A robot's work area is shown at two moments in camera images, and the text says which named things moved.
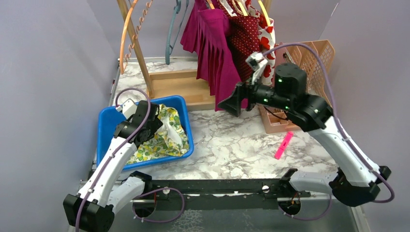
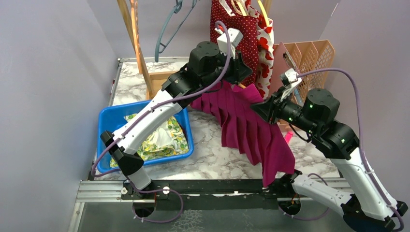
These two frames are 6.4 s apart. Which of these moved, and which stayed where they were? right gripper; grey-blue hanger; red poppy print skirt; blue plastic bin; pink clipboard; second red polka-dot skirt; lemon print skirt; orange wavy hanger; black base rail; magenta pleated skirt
Moved: magenta pleated skirt; orange wavy hanger; right gripper; grey-blue hanger
Stayed: blue plastic bin; second red polka-dot skirt; black base rail; pink clipboard; red poppy print skirt; lemon print skirt
